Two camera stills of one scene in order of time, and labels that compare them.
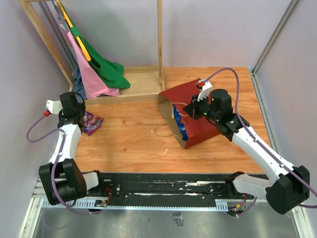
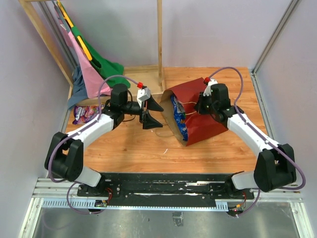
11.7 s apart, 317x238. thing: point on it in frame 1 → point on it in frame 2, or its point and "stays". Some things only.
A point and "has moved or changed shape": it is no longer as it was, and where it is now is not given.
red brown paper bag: (197, 130) has moved or changed shape
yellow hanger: (79, 39) stays
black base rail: (167, 186) stays
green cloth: (113, 72) stays
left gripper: (82, 108) → (148, 121)
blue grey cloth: (78, 87) stays
